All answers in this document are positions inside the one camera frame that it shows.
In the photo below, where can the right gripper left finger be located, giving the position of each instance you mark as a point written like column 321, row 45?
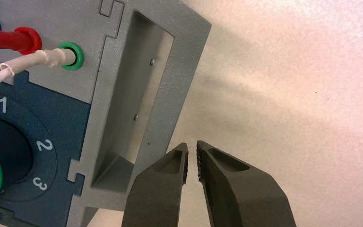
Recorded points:
column 156, row 197

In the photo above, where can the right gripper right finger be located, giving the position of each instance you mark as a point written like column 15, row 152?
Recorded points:
column 244, row 200

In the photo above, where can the grey and teal control box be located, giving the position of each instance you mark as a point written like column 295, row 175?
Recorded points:
column 156, row 47

